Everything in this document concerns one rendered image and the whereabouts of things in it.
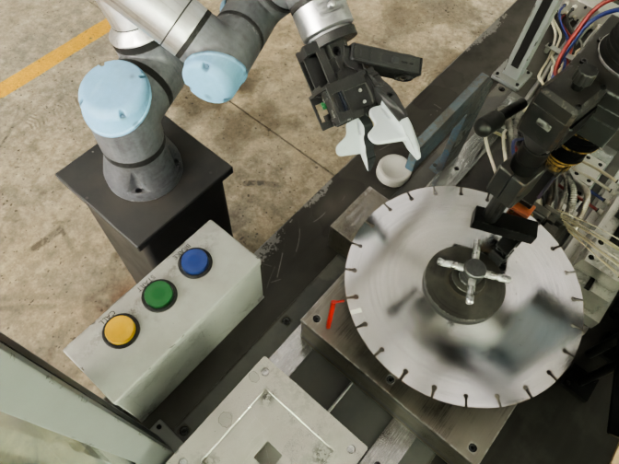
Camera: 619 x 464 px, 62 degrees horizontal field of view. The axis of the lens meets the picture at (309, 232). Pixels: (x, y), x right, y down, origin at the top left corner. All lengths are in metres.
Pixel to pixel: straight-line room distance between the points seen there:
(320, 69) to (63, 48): 1.96
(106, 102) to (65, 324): 1.05
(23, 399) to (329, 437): 0.40
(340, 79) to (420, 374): 0.39
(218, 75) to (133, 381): 0.42
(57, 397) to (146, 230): 0.60
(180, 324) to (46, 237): 1.29
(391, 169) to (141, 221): 0.50
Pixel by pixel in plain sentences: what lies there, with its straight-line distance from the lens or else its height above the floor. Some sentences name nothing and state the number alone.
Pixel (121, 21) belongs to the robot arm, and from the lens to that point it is 0.96.
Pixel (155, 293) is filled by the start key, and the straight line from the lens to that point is 0.77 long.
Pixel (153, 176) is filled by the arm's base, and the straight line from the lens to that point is 1.01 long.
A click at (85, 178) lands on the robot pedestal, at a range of 1.11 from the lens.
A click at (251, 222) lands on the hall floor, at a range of 1.86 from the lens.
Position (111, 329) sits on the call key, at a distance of 0.77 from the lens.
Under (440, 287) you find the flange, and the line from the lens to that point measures 0.73.
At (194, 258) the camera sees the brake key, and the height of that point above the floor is 0.91.
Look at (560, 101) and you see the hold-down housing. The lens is 0.55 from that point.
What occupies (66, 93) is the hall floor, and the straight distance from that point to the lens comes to 2.40.
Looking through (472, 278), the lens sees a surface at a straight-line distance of 0.70.
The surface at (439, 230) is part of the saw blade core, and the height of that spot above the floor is 0.95.
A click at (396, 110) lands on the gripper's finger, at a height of 1.10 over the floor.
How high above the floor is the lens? 1.60
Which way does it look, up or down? 61 degrees down
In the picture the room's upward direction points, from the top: 5 degrees clockwise
